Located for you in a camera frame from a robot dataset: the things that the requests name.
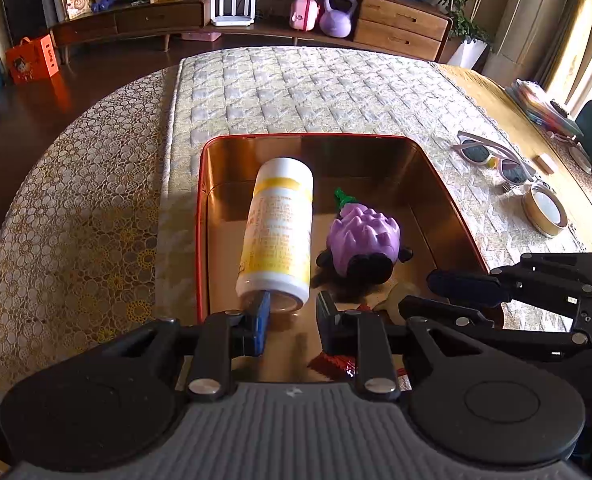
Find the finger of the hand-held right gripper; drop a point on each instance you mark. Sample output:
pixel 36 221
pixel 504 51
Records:
pixel 446 310
pixel 466 285

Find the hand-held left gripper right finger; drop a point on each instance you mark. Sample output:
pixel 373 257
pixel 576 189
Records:
pixel 328 325

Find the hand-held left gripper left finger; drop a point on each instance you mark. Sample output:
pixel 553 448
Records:
pixel 261 325

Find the small red packet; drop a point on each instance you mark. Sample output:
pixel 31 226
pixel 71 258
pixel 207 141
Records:
pixel 333 364

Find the small peach toy figure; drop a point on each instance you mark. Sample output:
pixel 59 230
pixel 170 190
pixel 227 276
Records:
pixel 390 305

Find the purple spiky toy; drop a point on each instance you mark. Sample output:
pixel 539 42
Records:
pixel 361 235

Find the tape roll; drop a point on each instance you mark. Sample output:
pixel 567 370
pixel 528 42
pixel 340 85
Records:
pixel 531 210

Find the white yellow-label bottle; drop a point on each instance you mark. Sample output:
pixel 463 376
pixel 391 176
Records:
pixel 276 225

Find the small green toy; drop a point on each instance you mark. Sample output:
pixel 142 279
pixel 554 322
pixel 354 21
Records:
pixel 345 197

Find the white sunglasses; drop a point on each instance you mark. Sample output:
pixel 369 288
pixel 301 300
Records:
pixel 476 152

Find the red tin box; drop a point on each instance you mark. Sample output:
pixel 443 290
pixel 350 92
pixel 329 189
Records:
pixel 376 170

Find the white round coaster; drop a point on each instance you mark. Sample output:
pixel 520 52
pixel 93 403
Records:
pixel 580 160

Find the stack of books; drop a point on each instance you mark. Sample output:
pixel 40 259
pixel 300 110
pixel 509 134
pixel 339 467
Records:
pixel 541 107

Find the white planter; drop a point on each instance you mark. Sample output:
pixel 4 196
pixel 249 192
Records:
pixel 468 55

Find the quilted mat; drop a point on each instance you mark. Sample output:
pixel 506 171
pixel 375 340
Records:
pixel 301 90

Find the wooden TV cabinet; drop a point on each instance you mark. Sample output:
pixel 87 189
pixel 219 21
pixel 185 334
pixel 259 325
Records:
pixel 401 35

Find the beige curtain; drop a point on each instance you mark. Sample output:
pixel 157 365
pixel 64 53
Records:
pixel 536 10

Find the tall green plant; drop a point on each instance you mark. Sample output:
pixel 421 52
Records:
pixel 456 0

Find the purple kettlebell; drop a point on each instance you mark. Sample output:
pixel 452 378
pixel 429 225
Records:
pixel 337 22

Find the pink flat box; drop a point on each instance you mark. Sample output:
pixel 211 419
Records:
pixel 201 36

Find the white router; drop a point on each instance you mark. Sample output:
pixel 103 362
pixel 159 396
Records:
pixel 232 20

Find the pink toy suitcase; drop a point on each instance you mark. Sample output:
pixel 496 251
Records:
pixel 304 14

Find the orange gift bag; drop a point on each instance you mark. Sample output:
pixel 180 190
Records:
pixel 31 62

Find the black mini fridge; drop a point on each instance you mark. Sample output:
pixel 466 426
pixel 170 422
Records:
pixel 26 5

